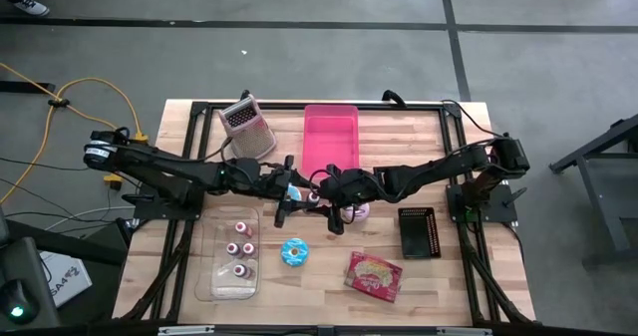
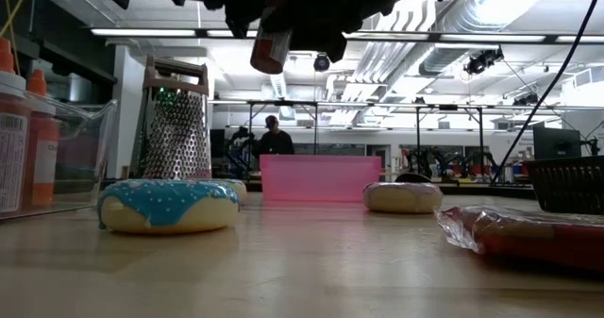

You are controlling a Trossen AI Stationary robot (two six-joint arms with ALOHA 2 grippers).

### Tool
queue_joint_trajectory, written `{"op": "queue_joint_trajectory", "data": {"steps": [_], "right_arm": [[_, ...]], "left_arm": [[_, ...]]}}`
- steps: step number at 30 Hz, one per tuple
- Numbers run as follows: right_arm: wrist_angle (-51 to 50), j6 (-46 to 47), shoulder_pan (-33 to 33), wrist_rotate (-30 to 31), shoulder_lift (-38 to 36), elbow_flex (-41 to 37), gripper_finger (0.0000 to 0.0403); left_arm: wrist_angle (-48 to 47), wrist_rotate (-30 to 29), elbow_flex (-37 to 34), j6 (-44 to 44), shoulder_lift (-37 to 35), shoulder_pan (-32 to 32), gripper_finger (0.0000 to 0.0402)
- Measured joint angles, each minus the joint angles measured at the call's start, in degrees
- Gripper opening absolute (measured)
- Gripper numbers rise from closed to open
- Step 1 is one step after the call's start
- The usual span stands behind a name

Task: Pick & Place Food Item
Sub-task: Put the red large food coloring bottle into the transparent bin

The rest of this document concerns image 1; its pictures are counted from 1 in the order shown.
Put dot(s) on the black mesh basket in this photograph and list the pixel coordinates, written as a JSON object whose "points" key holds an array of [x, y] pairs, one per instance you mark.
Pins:
{"points": [[419, 232]]}

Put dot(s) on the black table rig frame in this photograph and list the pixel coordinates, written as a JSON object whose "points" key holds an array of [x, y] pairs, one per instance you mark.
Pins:
{"points": [[279, 105]]}

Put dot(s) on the pink plastic bin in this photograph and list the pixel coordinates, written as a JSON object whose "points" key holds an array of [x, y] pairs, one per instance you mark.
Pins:
{"points": [[331, 136]]}

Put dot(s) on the dark grey mouse pad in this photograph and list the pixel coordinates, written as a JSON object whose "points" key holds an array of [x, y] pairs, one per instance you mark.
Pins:
{"points": [[30, 263]]}

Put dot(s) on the blue sprinkled frosted donut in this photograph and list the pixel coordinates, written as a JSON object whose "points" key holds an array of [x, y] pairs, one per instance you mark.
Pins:
{"points": [[294, 252]]}

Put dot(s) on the white printed box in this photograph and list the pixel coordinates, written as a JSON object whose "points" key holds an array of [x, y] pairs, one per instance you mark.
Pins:
{"points": [[67, 278]]}

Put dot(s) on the clear plastic container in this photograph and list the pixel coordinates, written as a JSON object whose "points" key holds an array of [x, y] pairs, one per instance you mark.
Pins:
{"points": [[214, 256]]}

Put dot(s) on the black computer mouse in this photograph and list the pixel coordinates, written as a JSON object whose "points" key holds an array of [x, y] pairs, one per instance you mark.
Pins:
{"points": [[17, 303]]}

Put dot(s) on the red snack packet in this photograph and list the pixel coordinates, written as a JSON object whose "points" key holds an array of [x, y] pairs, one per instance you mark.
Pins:
{"points": [[374, 276]]}

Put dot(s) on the person's shoe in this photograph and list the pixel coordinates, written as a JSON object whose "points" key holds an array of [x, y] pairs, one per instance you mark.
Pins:
{"points": [[32, 6]]}

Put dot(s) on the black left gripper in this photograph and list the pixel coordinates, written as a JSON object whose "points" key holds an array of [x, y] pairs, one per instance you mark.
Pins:
{"points": [[261, 181]]}

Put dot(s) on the yellow power plug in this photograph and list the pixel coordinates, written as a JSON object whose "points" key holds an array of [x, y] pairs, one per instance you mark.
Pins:
{"points": [[113, 180]]}

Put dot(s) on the black metal stand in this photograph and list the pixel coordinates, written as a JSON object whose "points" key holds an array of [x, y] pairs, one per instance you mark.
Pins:
{"points": [[598, 146]]}

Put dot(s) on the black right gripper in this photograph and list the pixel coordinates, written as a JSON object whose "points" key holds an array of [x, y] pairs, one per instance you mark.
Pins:
{"points": [[351, 186]]}

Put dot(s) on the silver frame bracket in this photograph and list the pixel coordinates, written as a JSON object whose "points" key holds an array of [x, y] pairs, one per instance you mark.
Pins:
{"points": [[463, 331], [185, 331]]}

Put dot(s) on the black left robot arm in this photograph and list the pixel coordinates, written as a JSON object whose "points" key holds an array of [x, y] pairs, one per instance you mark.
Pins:
{"points": [[149, 161]]}

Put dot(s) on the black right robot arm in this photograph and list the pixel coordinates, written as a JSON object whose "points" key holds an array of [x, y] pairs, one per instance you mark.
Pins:
{"points": [[448, 164]]}

